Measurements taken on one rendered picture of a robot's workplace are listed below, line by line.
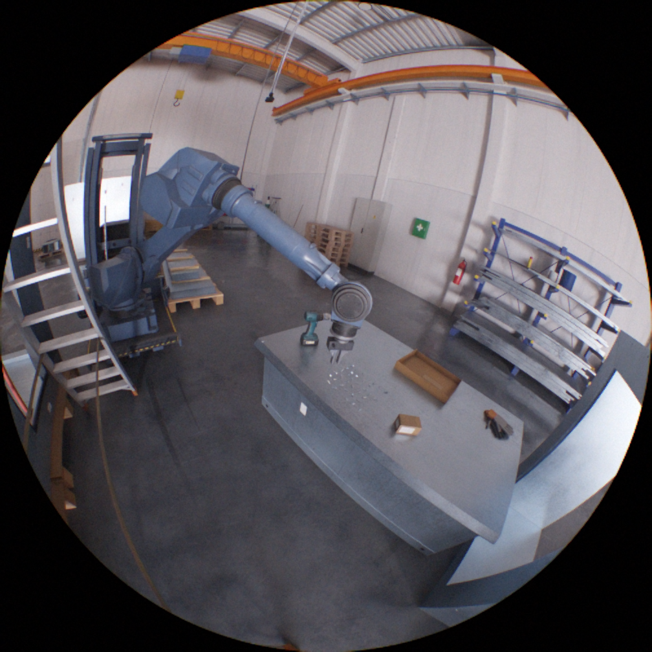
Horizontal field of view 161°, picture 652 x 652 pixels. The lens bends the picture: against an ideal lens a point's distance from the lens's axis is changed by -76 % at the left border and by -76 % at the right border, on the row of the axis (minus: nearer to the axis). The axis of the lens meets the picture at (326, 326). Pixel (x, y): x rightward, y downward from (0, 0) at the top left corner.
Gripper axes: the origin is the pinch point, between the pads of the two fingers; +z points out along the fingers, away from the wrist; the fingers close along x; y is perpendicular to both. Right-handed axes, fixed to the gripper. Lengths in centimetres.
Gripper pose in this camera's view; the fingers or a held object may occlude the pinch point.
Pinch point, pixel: (335, 359)
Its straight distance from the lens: 123.7
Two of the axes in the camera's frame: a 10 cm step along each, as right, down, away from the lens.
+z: -2.0, 8.6, 4.7
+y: 2.1, 5.1, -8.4
